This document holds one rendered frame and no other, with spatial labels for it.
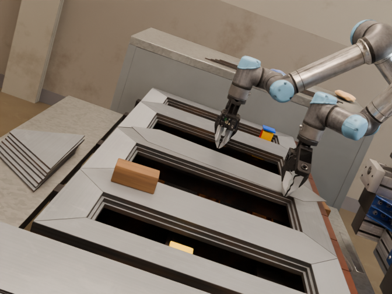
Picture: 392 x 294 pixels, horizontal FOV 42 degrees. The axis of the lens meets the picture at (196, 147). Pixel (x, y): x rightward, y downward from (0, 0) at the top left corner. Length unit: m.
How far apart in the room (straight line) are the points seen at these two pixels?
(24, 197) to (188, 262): 0.50
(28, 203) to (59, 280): 0.46
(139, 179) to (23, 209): 0.30
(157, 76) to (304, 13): 1.97
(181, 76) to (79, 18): 2.02
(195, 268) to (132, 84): 1.62
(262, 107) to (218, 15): 1.79
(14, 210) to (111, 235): 0.31
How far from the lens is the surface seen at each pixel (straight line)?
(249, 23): 4.27
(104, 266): 1.05
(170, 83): 2.60
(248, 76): 1.88
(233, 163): 1.88
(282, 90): 1.76
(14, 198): 1.42
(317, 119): 1.68
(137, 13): 4.35
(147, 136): 1.83
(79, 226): 1.16
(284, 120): 2.63
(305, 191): 1.89
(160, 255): 1.14
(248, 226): 1.43
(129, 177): 1.39
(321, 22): 4.33
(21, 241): 1.06
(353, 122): 1.63
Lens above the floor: 1.42
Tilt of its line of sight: 17 degrees down
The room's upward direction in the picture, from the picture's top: 20 degrees clockwise
